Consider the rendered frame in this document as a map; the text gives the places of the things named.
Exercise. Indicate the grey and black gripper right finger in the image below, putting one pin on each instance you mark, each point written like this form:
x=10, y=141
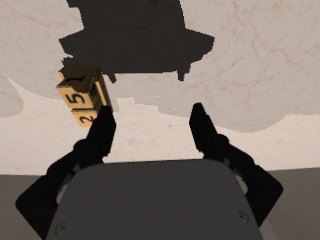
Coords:
x=263, y=189

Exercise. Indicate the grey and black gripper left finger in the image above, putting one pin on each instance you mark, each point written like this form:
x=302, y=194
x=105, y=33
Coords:
x=38, y=203

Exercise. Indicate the wooden tray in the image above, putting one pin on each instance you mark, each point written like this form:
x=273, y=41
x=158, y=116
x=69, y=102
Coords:
x=94, y=70

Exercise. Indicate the orange number cube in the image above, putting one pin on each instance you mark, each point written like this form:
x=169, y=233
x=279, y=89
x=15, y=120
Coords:
x=86, y=116
x=79, y=91

